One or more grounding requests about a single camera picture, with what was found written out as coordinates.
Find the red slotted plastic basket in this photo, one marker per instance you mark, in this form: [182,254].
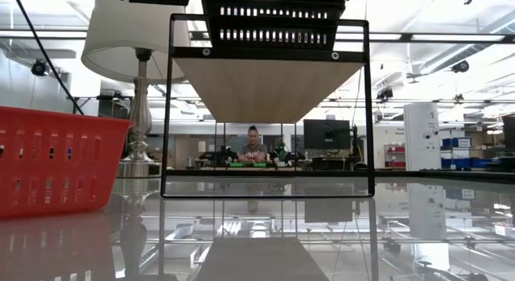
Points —
[52,164]

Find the background black robot arm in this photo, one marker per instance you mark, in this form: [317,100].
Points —
[223,156]

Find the white shade silver lamp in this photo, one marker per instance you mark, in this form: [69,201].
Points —
[138,112]

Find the black background table stand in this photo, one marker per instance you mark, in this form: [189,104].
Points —
[100,97]

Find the person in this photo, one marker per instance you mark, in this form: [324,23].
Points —
[252,152]

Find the black computer monitor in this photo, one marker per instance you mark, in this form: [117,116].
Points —
[326,134]

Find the red storage bins rack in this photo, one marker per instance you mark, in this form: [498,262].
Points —
[396,156]

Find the white round pillar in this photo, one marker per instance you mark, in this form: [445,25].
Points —
[420,140]

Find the blue storage bins row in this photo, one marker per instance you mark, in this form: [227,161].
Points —
[462,162]

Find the wooden shelf with black frame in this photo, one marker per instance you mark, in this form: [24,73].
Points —
[261,92]

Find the black ceiling-hung camera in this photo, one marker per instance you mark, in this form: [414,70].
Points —
[39,67]
[460,67]

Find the black aluminium rig frame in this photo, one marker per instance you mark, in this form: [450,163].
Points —
[405,36]

